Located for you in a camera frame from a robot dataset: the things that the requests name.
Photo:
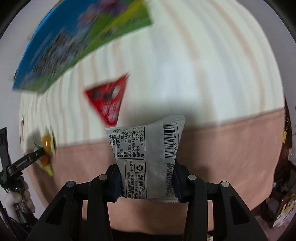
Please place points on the person's left hand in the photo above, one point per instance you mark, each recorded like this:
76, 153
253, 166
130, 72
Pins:
16, 199

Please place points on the red snack packet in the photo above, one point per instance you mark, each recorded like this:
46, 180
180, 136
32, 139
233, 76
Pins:
108, 99

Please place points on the green colourful candy bag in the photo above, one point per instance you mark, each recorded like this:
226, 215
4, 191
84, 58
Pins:
46, 141

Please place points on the dark wooden furniture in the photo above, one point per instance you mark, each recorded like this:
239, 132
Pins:
279, 185

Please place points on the striped pink cat blanket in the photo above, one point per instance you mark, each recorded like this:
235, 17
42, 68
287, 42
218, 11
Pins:
196, 69

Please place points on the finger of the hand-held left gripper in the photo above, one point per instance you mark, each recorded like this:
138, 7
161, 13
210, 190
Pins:
37, 154

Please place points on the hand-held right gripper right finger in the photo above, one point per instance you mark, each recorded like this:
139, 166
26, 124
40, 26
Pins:
182, 183

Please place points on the printed cardboard box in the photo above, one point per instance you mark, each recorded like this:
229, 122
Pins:
69, 34

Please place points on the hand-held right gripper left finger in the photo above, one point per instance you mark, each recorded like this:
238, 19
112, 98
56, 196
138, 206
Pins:
111, 183

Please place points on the grey barcode snack packet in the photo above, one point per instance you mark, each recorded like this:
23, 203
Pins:
143, 148

